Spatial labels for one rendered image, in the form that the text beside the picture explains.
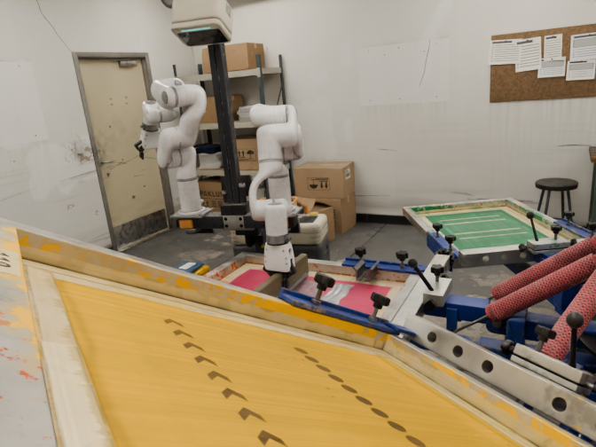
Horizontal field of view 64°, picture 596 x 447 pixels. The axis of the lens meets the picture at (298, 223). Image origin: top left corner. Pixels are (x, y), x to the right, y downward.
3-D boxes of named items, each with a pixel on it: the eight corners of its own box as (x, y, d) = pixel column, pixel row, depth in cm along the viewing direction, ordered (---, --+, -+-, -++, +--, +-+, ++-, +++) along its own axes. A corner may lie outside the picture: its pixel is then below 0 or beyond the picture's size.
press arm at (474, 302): (424, 315, 141) (424, 299, 139) (429, 306, 146) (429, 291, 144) (487, 324, 133) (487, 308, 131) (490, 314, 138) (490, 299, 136)
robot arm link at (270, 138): (257, 110, 181) (296, 106, 180) (262, 166, 181) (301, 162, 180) (252, 98, 165) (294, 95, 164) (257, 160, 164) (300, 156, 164)
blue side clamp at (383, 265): (341, 278, 184) (341, 261, 182) (347, 273, 188) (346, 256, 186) (419, 287, 170) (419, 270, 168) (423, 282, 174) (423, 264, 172)
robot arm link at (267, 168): (281, 161, 173) (286, 219, 173) (246, 163, 172) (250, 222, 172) (283, 158, 165) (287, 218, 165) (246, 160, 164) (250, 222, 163)
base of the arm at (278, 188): (274, 205, 222) (270, 172, 218) (300, 204, 219) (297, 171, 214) (263, 214, 208) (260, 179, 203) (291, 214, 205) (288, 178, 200)
